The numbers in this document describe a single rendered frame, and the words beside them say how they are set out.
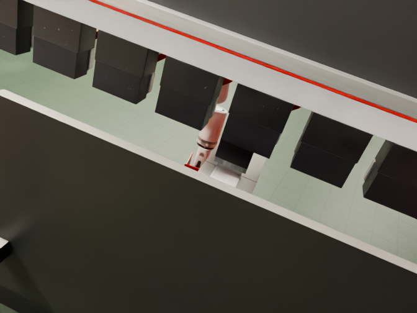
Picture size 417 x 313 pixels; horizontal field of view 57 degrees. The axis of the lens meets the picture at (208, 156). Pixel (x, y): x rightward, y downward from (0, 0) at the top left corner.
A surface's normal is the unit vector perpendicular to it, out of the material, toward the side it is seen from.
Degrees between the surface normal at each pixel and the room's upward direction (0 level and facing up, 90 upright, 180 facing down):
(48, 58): 90
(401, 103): 90
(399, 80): 90
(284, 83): 90
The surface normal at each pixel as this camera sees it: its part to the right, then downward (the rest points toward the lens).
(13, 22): -0.30, 0.42
